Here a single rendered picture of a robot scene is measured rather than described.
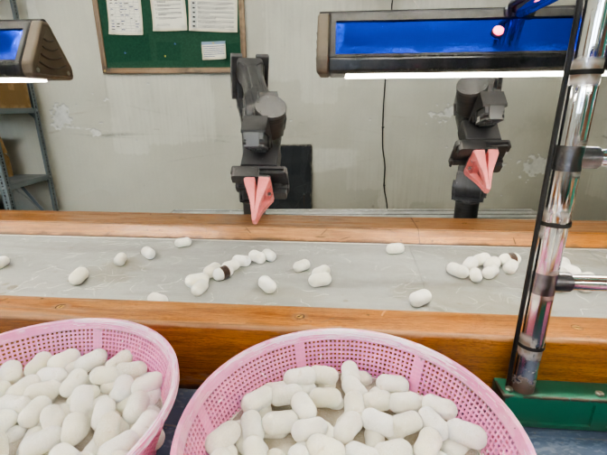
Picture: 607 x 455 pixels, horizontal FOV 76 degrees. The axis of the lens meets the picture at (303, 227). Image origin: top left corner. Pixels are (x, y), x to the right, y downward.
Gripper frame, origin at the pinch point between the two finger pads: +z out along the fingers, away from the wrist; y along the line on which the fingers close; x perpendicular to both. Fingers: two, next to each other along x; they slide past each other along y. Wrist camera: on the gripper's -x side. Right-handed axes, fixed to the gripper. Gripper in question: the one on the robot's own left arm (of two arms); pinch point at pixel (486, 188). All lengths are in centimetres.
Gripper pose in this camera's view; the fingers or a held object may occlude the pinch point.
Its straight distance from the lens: 80.0
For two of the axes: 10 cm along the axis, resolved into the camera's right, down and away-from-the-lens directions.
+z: -0.6, 8.5, -5.3
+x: 0.6, 5.3, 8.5
